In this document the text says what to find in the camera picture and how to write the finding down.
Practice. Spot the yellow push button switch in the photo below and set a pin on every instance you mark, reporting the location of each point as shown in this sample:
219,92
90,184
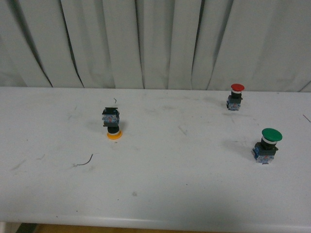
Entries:
111,119

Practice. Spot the white pleated curtain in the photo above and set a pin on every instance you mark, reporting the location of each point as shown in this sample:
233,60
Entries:
156,44

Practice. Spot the red push button switch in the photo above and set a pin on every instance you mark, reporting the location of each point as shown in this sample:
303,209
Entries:
233,102

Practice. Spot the green push button switch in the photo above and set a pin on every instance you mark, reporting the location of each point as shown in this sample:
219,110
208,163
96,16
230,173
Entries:
265,150

